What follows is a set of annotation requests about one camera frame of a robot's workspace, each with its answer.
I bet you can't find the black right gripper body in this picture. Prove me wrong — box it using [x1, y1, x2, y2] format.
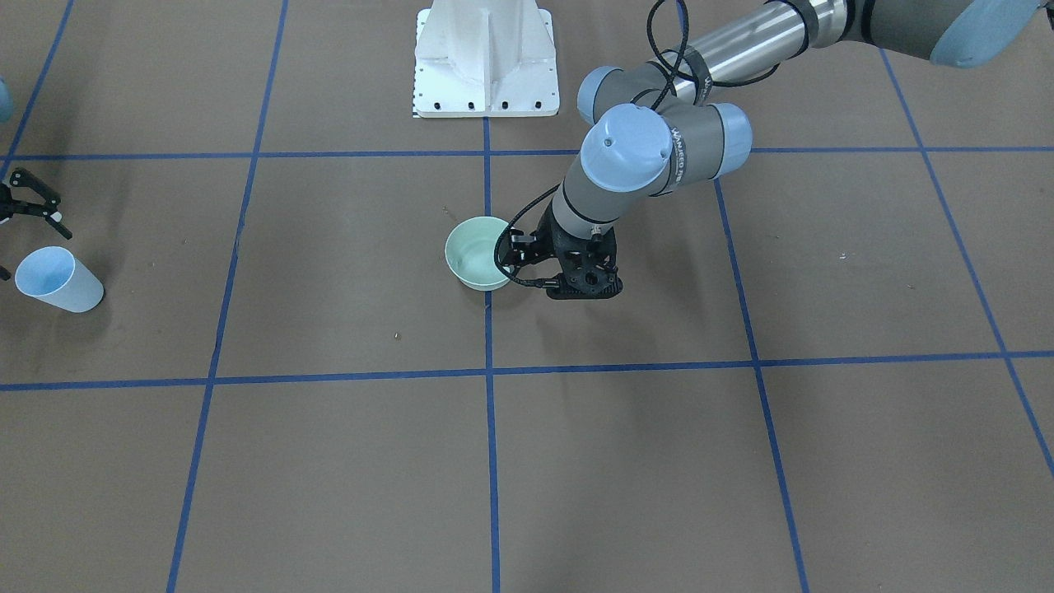
[0, 183, 18, 224]

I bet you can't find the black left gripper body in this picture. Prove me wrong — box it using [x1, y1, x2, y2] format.
[532, 203, 618, 281]

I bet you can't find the green ceramic bowl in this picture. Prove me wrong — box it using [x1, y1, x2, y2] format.
[445, 217, 511, 292]

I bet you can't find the light blue plastic cup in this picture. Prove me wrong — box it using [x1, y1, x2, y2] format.
[14, 246, 105, 314]

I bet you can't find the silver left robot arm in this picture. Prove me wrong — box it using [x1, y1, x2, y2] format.
[487, 1, 1052, 299]

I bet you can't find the brown paper table mat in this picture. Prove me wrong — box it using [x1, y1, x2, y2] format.
[1, 1, 1052, 592]

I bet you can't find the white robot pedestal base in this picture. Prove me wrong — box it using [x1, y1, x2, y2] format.
[412, 1, 561, 118]

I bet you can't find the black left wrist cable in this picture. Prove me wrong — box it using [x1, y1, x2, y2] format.
[494, 0, 783, 289]

